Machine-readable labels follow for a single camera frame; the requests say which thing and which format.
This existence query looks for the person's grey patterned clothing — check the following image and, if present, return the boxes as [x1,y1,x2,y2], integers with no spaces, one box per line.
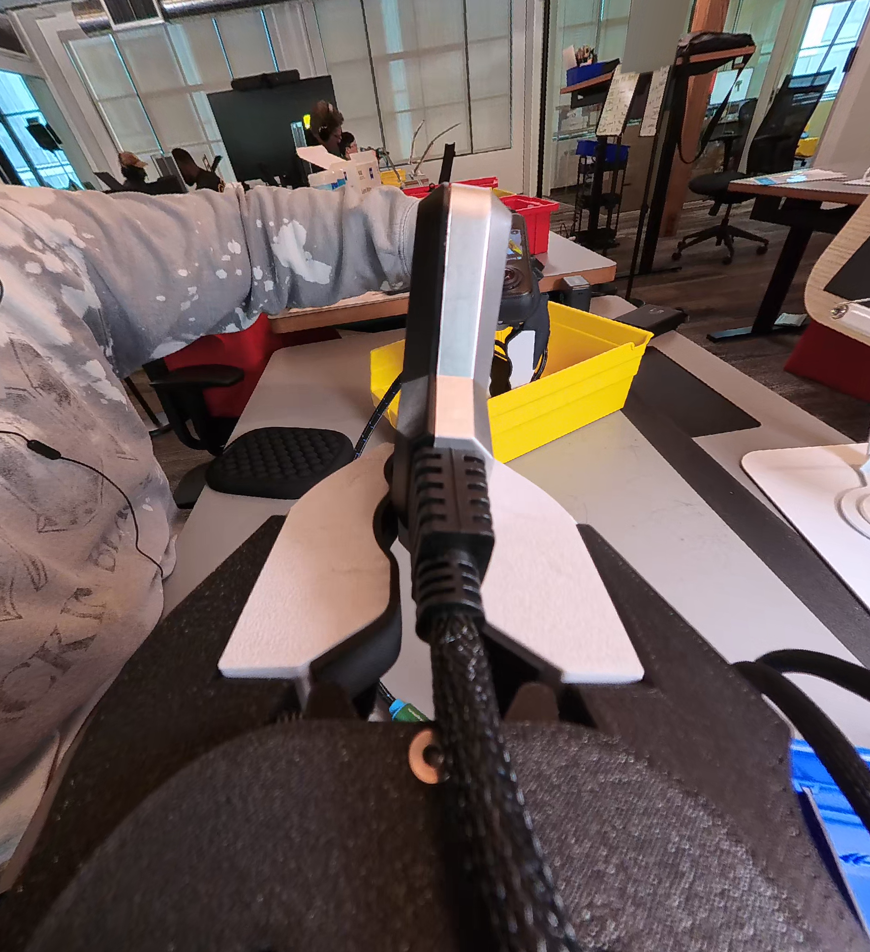
[0,182,183,893]

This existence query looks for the black office chair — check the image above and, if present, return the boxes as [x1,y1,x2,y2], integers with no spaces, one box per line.
[143,363,246,510]
[673,70,838,265]

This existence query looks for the wood top office desk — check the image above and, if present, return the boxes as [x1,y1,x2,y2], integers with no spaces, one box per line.
[706,170,870,343]

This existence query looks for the black hub cable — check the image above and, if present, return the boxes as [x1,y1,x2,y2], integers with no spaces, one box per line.
[390,445,870,952]

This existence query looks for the black monitor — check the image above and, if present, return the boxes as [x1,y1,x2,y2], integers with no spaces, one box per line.
[208,74,339,183]

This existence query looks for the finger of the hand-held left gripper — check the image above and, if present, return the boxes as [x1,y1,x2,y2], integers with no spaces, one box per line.
[508,331,540,390]

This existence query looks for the black pole stand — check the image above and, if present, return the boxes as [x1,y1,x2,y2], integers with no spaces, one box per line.
[624,33,757,302]

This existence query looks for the blue plastic bin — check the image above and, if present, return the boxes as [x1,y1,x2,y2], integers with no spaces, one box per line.
[791,740,870,952]

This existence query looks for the white board stand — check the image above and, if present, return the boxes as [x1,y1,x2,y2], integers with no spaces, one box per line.
[740,290,870,641]

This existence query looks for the red storage crate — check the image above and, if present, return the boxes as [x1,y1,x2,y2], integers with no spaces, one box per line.
[785,320,870,406]

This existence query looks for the white printed package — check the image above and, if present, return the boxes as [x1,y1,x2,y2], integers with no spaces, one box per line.
[297,145,380,196]

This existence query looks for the white hanging paper sheets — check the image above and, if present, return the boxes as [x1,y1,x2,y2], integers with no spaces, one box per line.
[597,67,672,138]

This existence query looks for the small black box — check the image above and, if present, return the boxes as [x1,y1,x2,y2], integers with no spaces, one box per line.
[617,303,687,333]

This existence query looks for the black braided hdmi cable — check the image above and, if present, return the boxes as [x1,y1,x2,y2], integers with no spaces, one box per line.
[353,372,430,724]

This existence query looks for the wooden post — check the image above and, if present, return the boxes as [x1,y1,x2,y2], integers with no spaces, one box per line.
[658,0,734,235]

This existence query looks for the black shelf cart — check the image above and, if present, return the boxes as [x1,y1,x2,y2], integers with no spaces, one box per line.
[575,137,629,250]

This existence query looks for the black wrist rest pad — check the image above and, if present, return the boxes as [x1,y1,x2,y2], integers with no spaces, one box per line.
[206,426,356,501]

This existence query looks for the yellow plastic bin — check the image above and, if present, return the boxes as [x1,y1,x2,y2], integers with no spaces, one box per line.
[370,299,653,464]

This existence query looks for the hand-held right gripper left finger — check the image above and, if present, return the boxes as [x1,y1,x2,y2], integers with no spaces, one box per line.
[217,443,404,680]

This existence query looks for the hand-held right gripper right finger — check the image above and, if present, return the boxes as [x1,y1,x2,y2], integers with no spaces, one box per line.
[482,457,646,684]

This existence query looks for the wood edged grey table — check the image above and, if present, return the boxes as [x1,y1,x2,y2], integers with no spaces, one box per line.
[270,232,618,334]

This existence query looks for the red plastic bin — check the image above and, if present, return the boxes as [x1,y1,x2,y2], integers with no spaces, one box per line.
[500,195,561,255]
[404,176,499,198]

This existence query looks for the thin black cord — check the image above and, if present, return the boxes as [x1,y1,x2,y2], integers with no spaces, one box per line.
[0,256,167,580]

